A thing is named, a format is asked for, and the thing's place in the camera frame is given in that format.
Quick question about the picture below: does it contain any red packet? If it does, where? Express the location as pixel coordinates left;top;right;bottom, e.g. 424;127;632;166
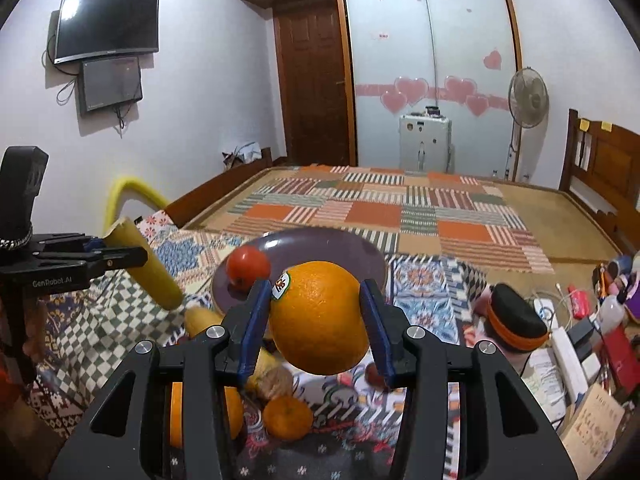
570;287;594;319

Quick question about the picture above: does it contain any brown cardboard note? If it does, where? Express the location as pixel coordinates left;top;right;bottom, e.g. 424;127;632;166
560;384;627;472

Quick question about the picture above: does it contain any black orange glasses case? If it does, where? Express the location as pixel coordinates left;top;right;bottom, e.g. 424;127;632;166
487;282;551;353

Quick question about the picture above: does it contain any woven bed mat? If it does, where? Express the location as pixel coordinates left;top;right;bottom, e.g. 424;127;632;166
187;165;623;263

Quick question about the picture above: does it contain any bag behind bed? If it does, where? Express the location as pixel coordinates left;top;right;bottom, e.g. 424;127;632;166
222;141;264;170

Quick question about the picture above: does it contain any small red fruit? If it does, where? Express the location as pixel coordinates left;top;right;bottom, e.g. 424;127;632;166
364;362;391;391

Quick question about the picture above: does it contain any wooden bed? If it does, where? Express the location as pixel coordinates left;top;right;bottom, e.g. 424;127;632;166
165;108;640;271

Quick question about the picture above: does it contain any white plastic bottle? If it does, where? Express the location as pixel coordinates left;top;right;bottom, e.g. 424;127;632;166
597;295;627;337

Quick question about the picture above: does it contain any red tomato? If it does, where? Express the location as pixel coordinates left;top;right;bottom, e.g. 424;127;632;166
226;246;272;291

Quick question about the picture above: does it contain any large orange with sticker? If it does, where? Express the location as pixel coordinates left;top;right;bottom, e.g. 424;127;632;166
269;261;374;375

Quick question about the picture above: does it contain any wooden door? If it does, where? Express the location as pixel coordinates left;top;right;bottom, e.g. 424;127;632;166
272;2;357;168

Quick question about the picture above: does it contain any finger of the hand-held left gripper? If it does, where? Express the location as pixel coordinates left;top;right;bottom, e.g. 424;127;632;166
31;232;108;257
37;246;149;276

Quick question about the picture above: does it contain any small wall monitor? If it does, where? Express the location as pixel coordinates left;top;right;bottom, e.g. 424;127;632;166
77;56;144;116

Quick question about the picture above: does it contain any yellow banana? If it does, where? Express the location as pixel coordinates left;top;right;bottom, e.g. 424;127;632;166
185;306;294;401
102;217;184;311

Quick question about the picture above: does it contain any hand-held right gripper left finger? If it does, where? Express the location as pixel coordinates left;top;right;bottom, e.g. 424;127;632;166
47;279;273;480

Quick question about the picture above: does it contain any standing fan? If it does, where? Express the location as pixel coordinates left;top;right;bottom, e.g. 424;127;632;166
501;67;550;183

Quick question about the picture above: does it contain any wall television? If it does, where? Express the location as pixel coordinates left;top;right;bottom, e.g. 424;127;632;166
52;0;161;65

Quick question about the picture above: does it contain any white power strip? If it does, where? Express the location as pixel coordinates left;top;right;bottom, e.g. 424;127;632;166
532;297;592;403

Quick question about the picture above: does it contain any person's left hand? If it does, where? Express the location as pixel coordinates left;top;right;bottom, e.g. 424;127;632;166
22;300;49;358

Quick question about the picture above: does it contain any red book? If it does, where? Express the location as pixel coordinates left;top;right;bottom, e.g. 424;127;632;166
599;324;640;393

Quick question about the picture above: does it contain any small tangerine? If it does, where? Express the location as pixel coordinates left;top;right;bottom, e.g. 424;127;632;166
262;395;314;441

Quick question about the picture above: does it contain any patchwork blanket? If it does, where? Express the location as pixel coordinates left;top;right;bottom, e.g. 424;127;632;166
220;164;557;275

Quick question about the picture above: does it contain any white suitcase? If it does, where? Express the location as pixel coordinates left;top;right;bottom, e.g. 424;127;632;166
398;106;454;173

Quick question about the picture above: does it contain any black wall cable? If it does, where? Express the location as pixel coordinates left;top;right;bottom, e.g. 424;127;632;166
46;29;82;107

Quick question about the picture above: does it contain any yellow foam tube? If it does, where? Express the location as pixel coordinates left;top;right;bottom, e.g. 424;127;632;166
102;176;169;236

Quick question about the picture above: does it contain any wooden wardrobe with sliding doors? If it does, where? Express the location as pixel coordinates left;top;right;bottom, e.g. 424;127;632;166
234;0;524;177

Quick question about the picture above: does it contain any purple plate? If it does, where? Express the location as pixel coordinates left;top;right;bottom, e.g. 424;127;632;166
210;227;388;318

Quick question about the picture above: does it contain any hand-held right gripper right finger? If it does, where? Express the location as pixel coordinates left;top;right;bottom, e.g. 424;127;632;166
359;279;593;480

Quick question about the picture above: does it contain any printed patterned cloth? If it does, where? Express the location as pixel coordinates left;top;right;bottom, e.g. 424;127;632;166
27;209;503;480

